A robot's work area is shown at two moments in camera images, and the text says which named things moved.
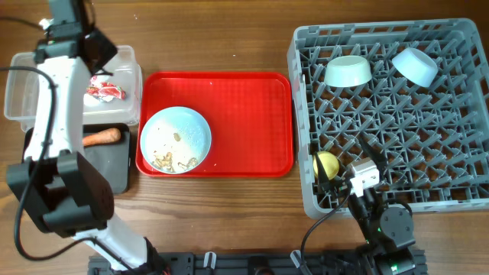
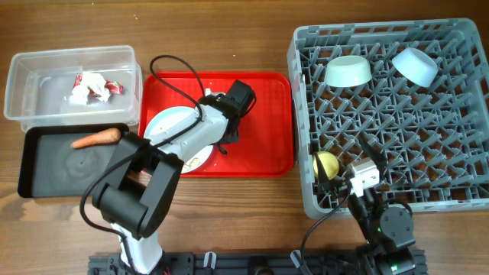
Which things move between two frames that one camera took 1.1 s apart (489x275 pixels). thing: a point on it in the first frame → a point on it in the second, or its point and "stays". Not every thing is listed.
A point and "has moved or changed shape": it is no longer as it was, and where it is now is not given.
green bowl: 347,71 stays
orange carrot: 110,134 stays
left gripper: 112,50 → 235,139
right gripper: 339,186 stays
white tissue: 92,100 has moved or changed shape
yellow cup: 329,163 stays
